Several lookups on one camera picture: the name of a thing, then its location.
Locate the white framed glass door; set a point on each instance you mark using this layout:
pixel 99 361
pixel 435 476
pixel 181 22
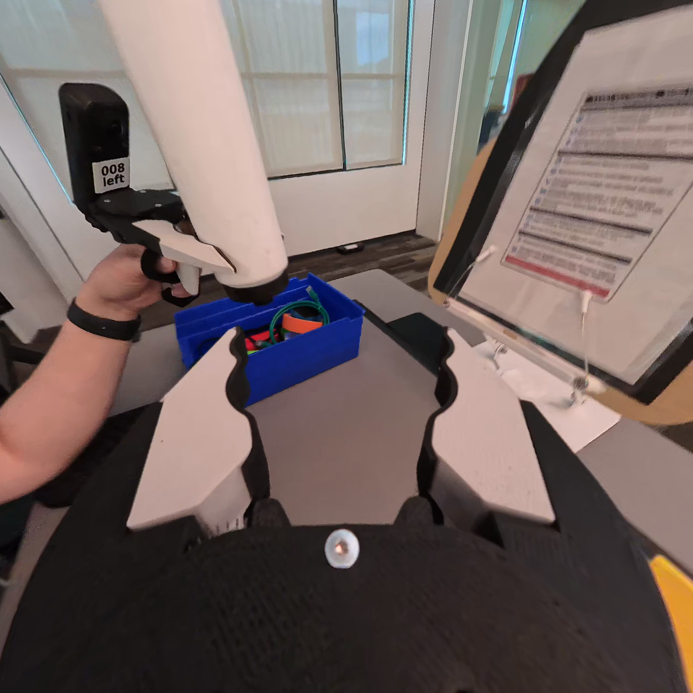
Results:
pixel 325 205

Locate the person's left hand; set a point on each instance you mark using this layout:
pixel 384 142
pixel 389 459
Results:
pixel 113 281

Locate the instruction sheet on stand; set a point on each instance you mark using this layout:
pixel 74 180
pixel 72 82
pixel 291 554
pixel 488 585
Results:
pixel 487 178

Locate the small black floor object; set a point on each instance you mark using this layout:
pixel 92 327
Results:
pixel 350 249

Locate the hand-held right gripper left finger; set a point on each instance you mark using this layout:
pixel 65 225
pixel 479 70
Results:
pixel 189 449

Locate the black wristband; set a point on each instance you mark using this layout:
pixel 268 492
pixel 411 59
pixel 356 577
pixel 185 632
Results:
pixel 103 325

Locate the clear-sleeved instruction sheet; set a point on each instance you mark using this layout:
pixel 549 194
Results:
pixel 595 189

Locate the red plastic part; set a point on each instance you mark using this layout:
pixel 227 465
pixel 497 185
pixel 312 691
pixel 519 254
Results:
pixel 254 342

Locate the blue plastic bin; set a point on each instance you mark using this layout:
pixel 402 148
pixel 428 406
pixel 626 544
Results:
pixel 303 368

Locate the white stand base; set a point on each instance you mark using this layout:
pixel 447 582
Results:
pixel 541 411

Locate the orange tape roll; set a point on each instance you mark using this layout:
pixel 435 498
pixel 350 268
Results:
pixel 300 323

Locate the yellow plastic bin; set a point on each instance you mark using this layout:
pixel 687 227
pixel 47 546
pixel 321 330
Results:
pixel 677 606

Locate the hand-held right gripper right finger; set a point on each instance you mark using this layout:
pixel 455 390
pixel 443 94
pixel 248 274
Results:
pixel 487 449

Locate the white bottle black cap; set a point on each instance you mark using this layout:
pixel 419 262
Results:
pixel 205 135

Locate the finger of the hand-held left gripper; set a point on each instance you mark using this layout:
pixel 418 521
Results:
pixel 178 246

